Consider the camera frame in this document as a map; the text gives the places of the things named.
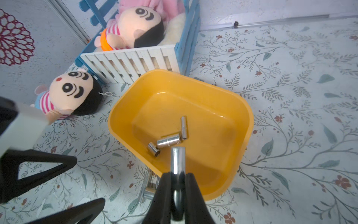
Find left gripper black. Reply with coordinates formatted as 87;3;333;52
1;97;77;203

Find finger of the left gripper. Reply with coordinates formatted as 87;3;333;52
29;198;105;224

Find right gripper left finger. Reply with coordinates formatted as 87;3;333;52
142;172;172;224

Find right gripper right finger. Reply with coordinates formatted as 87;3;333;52
185;173;215;224

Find short metal socket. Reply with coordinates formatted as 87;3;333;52
147;142;160;157

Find medium metal socket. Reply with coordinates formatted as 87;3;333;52
157;133;182;149

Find long thin metal socket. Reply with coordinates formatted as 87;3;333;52
180;116;188;140

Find yellow plastic storage box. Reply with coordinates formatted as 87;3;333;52
108;69;255;202

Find plush doll on table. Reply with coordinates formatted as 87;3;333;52
31;69;103;124

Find white and blue toy crib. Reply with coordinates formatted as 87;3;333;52
75;1;201;84

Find plush doll in crib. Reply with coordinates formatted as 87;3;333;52
94;6;165;51

